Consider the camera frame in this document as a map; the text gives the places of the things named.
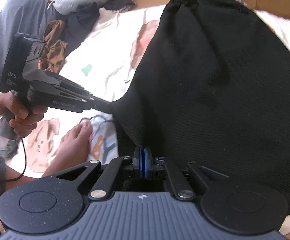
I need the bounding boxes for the black shorts with bear lining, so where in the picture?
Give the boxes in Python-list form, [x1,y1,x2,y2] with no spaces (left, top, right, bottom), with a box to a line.
[112,0,290,213]

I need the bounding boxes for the person's left hand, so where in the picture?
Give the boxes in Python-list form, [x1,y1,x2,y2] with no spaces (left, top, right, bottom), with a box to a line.
[0,92,47,137]

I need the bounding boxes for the brown t-shirt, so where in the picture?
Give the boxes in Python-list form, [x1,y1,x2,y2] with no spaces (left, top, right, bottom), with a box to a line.
[38,20,67,74]

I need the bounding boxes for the cream bear print bedsheet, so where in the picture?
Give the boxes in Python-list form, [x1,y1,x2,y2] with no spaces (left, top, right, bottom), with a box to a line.
[27,5,290,238]

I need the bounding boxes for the person's bare foot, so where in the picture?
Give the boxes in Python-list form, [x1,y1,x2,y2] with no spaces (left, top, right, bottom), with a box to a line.
[42,121,92,177]

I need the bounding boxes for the dark grey pillow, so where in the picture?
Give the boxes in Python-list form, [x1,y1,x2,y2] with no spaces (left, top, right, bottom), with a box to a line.
[0,0,60,92]

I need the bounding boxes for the black garment under pillow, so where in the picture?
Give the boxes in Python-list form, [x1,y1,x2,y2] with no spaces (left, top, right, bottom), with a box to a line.
[59,0,136,57]

